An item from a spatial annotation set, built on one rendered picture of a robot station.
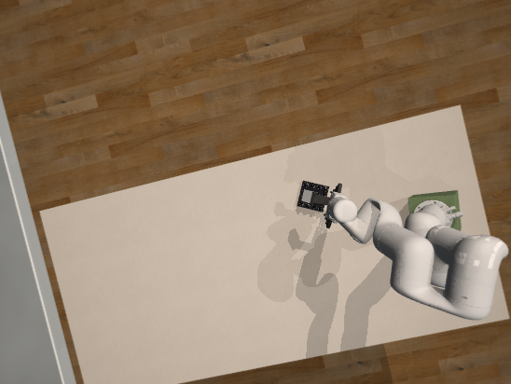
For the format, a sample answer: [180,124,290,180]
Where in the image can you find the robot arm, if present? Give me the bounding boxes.
[301,189,508,321]

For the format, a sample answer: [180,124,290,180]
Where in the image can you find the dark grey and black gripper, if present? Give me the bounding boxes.
[324,183,348,228]

